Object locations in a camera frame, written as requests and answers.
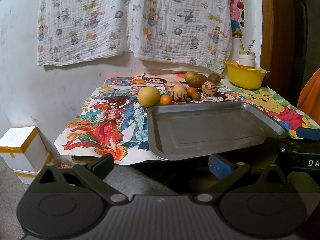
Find dark brown kiwi fruit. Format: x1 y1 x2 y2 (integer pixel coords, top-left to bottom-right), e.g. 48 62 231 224
207 73 221 85

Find yellow plastic bowl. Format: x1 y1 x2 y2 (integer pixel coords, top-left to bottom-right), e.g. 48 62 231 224
224 60 270 89

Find large yellow round fruit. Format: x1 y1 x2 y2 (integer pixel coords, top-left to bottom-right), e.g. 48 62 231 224
137 87 160 107

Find white printed muslin cloth left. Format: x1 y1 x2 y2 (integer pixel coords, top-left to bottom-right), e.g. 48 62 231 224
37 0 132 66

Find cartoon wall sticker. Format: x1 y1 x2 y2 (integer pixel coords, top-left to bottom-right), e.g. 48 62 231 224
229 0 243 38

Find white printed muslin cloth right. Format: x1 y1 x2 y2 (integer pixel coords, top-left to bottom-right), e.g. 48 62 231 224
130 0 232 74

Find small brown round fruit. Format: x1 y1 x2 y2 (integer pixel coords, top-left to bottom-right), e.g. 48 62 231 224
191 92 202 101

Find brown oval fruit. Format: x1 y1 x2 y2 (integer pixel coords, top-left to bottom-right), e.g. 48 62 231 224
188 74 207 88

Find winnie pooh drawing sheet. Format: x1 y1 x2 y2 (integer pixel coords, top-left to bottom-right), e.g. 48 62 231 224
233 87 319 139

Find small orange tangerine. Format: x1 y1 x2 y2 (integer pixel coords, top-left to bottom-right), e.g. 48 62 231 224
159 94 173 105
187 87 197 97

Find dry plant twig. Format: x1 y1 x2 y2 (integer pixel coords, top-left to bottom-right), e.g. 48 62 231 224
239 38 255 55

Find white printed muslin cloth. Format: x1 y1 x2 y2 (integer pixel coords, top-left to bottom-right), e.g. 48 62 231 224
130 0 232 74
37 0 132 66

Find orange cloth garment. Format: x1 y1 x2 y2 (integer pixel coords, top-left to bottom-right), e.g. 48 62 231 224
297 68 320 124

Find colourful anime poster mat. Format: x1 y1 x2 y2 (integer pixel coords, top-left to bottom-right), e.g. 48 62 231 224
54 72 251 166

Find yellow-green potato-like fruit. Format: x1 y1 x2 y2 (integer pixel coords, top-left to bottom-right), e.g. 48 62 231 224
184 71 198 82

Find white orange plastic jar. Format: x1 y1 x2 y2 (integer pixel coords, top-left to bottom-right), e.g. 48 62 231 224
238 51 255 69

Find brown wooden door frame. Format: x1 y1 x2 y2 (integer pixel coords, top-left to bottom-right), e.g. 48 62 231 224
260 0 295 90

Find striped pepino melon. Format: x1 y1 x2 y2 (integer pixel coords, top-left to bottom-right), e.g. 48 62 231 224
202 81 217 96
170 84 188 102

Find metal baking tray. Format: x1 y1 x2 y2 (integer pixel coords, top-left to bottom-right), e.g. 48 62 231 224
147 102 289 161

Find white box yellow tape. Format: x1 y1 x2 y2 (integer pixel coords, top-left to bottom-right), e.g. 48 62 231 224
0 126 54 185

